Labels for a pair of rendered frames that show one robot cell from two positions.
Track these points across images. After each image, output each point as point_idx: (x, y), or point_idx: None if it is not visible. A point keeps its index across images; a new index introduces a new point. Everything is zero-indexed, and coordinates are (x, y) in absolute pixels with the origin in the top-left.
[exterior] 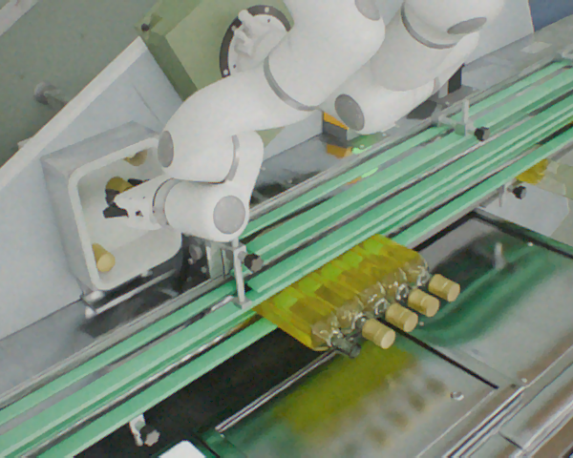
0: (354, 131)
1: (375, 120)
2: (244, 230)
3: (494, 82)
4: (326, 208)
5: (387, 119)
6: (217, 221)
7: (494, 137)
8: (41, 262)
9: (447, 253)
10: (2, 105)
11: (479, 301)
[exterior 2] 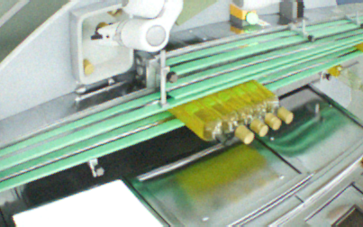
0: (239, 7)
1: (249, 3)
2: (171, 60)
3: (318, 19)
4: (223, 56)
5: (256, 4)
6: (147, 38)
7: (318, 45)
8: (58, 67)
9: (292, 104)
10: (66, 1)
11: (304, 131)
